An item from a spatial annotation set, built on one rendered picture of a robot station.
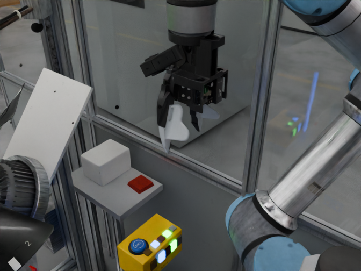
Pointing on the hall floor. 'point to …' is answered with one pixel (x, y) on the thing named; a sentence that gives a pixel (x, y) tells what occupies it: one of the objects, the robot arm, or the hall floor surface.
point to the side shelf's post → (118, 234)
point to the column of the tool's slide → (79, 148)
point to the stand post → (69, 215)
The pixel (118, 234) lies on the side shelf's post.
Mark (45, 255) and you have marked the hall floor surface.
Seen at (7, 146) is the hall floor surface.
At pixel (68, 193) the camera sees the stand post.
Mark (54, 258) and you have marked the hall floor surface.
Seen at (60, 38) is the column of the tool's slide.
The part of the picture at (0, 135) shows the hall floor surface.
